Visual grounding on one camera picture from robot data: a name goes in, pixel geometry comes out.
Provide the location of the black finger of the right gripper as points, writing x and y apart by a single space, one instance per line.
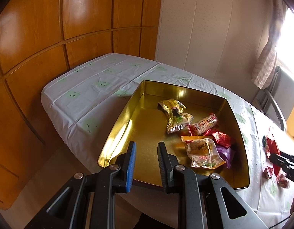
282 159
289 170

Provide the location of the left gripper black right finger ribbed pad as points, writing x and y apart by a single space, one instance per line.
204 201

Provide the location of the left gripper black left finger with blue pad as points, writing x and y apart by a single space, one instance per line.
89 200

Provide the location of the long red puffed-rice snack bar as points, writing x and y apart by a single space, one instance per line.
203 125

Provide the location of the large red snack bag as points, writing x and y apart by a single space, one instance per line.
271 145

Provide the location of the small red candy packet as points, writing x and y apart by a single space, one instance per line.
282 181

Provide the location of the small red snack packet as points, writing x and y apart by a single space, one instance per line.
268 172

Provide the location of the purple snack packet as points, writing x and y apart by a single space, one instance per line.
227 154

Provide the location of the clear orange nut snack bag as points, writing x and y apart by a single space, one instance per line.
202 152

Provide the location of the grey yellow blue sofa chair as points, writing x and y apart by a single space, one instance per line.
277 100

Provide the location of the red foil snack packet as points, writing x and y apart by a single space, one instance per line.
220 138

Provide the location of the gold metal tin box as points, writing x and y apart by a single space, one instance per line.
143 122

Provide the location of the pink plaid curtain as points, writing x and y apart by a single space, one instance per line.
265 66

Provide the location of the yellow green clipped snack bag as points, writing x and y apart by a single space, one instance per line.
177 118

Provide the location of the white tablecloth green clouds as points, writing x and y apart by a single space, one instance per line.
84 104

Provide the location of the wooden panel cabinet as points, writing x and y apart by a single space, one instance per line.
39 41

